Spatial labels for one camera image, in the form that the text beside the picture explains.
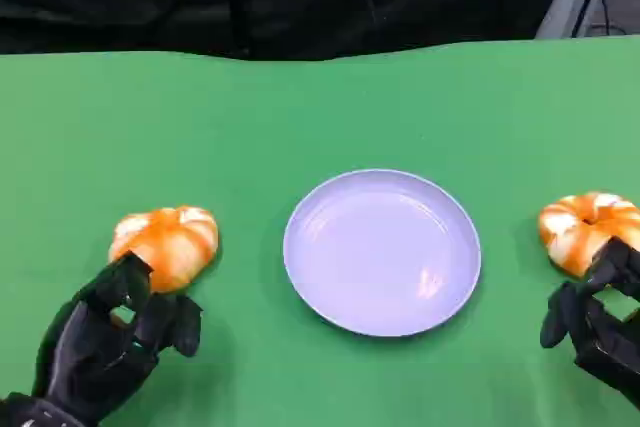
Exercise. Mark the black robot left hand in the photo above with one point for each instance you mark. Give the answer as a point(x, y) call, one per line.
point(85, 347)

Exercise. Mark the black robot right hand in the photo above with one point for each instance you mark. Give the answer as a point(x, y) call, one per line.
point(607, 342)

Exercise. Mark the orange white toy bread roll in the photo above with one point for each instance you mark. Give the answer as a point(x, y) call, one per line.
point(575, 232)
point(175, 247)

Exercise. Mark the lilac plate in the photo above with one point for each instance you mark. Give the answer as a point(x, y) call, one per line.
point(382, 252)

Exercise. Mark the green table cloth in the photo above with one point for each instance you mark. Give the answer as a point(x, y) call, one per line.
point(320, 117)

